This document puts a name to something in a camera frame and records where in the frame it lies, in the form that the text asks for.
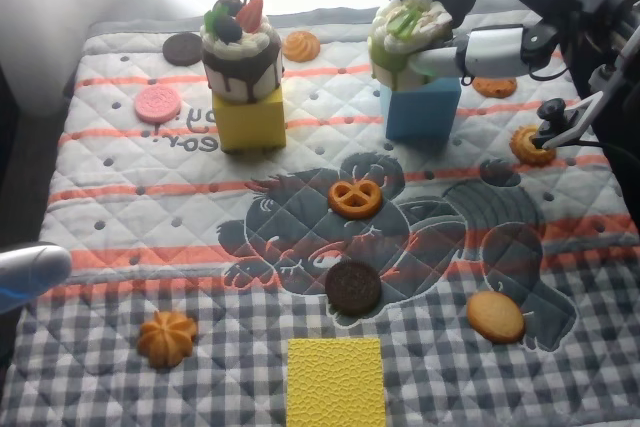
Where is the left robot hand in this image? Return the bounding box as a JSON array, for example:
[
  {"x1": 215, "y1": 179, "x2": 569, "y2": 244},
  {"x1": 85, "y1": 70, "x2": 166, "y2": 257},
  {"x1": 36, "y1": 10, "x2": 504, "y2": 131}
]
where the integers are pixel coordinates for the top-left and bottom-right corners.
[{"x1": 0, "y1": 241, "x2": 74, "y2": 318}]

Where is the green cake with cream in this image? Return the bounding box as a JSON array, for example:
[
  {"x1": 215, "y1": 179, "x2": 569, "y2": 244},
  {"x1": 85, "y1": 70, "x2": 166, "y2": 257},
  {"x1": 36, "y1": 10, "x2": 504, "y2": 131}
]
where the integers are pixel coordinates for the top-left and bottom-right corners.
[{"x1": 367, "y1": 0, "x2": 455, "y2": 91}]

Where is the chocolate cake with strawberry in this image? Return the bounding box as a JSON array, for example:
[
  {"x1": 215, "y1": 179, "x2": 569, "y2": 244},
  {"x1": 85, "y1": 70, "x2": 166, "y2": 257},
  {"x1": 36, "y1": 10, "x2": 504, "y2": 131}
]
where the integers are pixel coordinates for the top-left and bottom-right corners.
[{"x1": 199, "y1": 0, "x2": 285, "y2": 104}]

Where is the light blue cube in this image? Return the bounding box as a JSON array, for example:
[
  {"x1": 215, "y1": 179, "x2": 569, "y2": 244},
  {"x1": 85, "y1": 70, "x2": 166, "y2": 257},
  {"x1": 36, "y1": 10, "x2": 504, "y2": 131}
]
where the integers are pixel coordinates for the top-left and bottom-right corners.
[{"x1": 379, "y1": 74, "x2": 462, "y2": 141}]

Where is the smooth yellow cube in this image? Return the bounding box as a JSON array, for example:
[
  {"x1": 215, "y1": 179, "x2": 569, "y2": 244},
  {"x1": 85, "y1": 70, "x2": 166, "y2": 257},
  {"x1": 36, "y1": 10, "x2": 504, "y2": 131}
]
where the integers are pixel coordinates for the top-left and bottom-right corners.
[{"x1": 212, "y1": 85, "x2": 287, "y2": 154}]

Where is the yellow textured block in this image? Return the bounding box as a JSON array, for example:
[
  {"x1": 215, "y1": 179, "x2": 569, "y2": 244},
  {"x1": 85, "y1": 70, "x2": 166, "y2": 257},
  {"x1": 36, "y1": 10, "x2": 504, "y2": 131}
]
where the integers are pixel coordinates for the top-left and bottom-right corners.
[{"x1": 286, "y1": 337, "x2": 388, "y2": 427}]

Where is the chocolate chip cookie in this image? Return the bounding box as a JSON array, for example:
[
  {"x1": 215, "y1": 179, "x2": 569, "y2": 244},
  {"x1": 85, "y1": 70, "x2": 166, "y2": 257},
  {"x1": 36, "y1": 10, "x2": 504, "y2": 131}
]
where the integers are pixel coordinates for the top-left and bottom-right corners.
[{"x1": 472, "y1": 75, "x2": 518, "y2": 99}]

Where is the grey quilt with bear print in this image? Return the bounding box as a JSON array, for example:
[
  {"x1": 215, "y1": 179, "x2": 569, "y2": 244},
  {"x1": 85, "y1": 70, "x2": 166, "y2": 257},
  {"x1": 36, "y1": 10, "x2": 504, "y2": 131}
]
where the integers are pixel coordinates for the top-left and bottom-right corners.
[{"x1": 0, "y1": 6, "x2": 640, "y2": 427}]

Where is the orange flower cookie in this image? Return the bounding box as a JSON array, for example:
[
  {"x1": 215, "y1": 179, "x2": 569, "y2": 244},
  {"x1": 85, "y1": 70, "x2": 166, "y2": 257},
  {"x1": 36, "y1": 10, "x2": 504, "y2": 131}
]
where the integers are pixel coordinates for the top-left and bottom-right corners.
[{"x1": 137, "y1": 310, "x2": 199, "y2": 369}]

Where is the pink sandwich cookie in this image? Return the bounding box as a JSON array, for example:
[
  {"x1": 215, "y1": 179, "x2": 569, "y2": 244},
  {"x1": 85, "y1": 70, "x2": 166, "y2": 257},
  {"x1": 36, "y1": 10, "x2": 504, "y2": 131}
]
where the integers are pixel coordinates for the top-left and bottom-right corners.
[{"x1": 133, "y1": 85, "x2": 181, "y2": 124}]

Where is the plain dark brown cookie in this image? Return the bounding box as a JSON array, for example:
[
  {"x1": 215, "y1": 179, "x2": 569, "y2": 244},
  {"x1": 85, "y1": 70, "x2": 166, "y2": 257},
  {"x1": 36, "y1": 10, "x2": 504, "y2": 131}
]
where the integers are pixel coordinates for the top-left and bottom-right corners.
[{"x1": 161, "y1": 32, "x2": 205, "y2": 67}]

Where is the orange swirl cookie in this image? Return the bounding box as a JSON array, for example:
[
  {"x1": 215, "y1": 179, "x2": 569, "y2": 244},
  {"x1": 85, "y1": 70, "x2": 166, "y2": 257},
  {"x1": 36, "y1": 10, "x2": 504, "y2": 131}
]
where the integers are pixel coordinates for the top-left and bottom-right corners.
[{"x1": 281, "y1": 30, "x2": 322, "y2": 64}]

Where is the orange pretzel cookie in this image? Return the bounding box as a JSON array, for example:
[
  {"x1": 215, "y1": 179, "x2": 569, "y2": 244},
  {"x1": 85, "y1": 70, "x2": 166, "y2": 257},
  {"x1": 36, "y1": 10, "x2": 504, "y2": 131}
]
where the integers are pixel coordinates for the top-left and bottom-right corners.
[{"x1": 327, "y1": 178, "x2": 383, "y2": 221}]

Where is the dark chocolate sandwich cookie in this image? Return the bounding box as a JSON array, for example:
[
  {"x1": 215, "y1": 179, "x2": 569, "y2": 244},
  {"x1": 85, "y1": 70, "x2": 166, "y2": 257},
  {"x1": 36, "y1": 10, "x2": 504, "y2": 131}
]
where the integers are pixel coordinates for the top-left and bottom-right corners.
[{"x1": 324, "y1": 260, "x2": 383, "y2": 318}]

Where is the plain round tan biscuit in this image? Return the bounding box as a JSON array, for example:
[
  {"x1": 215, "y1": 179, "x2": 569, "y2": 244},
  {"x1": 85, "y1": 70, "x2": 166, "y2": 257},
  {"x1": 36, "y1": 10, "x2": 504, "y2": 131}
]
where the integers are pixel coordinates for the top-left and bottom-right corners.
[{"x1": 466, "y1": 290, "x2": 527, "y2": 345}]

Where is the yellow ring swirl cookie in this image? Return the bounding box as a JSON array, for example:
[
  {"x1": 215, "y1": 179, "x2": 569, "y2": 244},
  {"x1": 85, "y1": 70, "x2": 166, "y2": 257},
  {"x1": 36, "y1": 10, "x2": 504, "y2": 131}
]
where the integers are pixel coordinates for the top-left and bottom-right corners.
[{"x1": 509, "y1": 125, "x2": 557, "y2": 166}]

